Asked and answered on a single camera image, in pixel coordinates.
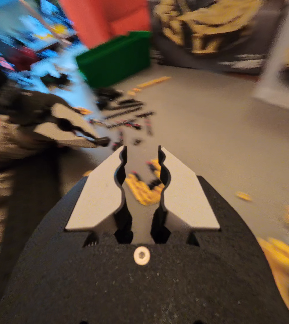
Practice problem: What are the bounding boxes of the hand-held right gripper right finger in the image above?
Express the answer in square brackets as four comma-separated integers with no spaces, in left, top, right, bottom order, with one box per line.
[150,145,221,245]

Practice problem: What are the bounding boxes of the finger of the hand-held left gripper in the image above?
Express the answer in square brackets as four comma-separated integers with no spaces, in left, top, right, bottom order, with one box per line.
[34,123,111,148]
[51,102,96,132]

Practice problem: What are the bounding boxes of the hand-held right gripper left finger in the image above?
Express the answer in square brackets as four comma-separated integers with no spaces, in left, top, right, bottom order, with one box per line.
[65,145,133,245]

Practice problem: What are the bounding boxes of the yellow toy car hood assembly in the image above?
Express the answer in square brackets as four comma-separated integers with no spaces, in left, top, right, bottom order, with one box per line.
[125,159,166,206]

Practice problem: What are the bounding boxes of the person's left forearm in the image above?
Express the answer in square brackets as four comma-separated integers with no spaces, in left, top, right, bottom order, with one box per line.
[0,115,61,178]

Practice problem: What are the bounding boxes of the grey desk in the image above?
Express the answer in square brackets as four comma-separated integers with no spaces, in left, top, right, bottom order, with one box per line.
[58,63,289,279]

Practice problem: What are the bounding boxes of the black toy wheel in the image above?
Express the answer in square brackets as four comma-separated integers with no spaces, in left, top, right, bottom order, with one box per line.
[94,87,123,110]

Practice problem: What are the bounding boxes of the light grey beam red pins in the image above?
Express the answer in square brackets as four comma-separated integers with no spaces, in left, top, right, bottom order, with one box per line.
[90,119,143,130]

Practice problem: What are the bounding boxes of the long dark grey beam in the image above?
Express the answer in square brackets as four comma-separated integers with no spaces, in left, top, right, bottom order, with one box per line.
[104,107,143,120]
[119,99,145,108]

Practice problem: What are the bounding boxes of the tiny yellow brick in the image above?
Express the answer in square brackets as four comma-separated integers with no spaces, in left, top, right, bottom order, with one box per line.
[235,191,253,202]

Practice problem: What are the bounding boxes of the green plastic bin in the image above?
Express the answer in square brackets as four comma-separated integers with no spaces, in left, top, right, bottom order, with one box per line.
[76,31,153,88]

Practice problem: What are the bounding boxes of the long yellow beam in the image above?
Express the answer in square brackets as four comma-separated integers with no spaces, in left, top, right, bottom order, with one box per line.
[136,76,172,89]

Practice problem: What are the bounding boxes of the red plastic bin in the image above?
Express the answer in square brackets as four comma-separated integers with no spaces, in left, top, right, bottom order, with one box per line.
[58,0,151,48]

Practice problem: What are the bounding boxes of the instruction booklet car picture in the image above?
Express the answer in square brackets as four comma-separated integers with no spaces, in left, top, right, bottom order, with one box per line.
[252,0,289,112]

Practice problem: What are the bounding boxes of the dark toy car box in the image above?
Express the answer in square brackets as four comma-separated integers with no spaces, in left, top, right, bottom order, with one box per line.
[152,0,287,74]

